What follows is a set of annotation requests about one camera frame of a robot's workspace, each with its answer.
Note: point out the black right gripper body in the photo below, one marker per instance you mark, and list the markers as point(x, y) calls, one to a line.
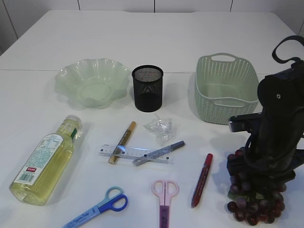
point(271, 154)

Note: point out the purple grape bunch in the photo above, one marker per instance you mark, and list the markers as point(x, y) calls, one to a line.
point(254, 202)

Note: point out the clear plastic sheet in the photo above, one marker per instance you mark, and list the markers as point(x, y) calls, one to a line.
point(162, 128)

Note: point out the yellow tea bottle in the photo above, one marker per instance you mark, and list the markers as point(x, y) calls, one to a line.
point(41, 172)

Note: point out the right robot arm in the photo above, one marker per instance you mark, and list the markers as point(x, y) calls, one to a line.
point(298, 64)

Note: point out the green woven plastic basket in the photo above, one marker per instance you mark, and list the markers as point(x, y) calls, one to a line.
point(223, 89)

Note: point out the red marker pen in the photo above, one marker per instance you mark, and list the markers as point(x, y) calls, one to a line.
point(202, 180)

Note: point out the silver marker pen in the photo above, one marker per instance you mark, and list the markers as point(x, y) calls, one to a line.
point(158, 153)

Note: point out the black mesh pen cup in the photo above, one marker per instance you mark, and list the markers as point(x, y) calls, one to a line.
point(147, 87)

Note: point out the gold marker pen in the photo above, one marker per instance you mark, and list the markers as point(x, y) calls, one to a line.
point(123, 141)

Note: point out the clear plastic ruler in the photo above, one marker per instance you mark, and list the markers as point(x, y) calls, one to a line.
point(135, 153)

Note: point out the green wavy glass plate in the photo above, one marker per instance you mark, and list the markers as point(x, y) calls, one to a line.
point(93, 83)

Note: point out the pink scissors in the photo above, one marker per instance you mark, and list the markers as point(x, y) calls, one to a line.
point(165, 200)

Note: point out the blue scissors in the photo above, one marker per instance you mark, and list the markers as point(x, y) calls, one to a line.
point(113, 195)

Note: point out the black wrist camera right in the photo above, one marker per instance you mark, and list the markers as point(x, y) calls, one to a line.
point(245, 123)

